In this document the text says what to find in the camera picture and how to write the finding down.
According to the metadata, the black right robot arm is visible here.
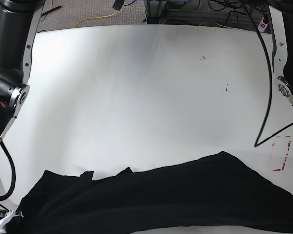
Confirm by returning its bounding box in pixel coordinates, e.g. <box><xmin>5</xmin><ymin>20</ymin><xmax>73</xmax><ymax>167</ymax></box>
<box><xmin>0</xmin><ymin>0</ymin><xmax>45</xmax><ymax>234</ymax></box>

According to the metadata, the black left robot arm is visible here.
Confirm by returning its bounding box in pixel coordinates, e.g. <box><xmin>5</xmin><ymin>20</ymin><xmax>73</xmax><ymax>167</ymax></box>
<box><xmin>240</xmin><ymin>0</ymin><xmax>293</xmax><ymax>147</ymax></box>

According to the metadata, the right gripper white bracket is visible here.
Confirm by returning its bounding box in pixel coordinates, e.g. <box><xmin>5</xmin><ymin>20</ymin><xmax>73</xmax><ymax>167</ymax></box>
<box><xmin>0</xmin><ymin>210</ymin><xmax>24</xmax><ymax>234</ymax></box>

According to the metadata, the red tape rectangle marking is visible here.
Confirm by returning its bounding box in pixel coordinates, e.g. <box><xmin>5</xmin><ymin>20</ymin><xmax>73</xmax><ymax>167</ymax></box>
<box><xmin>270</xmin><ymin>135</ymin><xmax>291</xmax><ymax>172</ymax></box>

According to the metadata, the yellow cable on floor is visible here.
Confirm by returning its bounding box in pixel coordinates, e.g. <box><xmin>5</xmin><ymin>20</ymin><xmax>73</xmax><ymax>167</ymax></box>
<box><xmin>74</xmin><ymin>7</ymin><xmax>119</xmax><ymax>29</ymax></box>

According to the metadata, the white power strip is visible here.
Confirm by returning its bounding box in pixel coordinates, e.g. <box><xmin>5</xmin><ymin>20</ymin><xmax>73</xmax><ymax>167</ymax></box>
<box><xmin>257</xmin><ymin>15</ymin><xmax>269</xmax><ymax>32</ymax></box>

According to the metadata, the black T-shirt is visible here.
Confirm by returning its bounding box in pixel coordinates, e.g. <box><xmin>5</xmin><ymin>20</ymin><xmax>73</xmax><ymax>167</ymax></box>
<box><xmin>7</xmin><ymin>151</ymin><xmax>293</xmax><ymax>234</ymax></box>

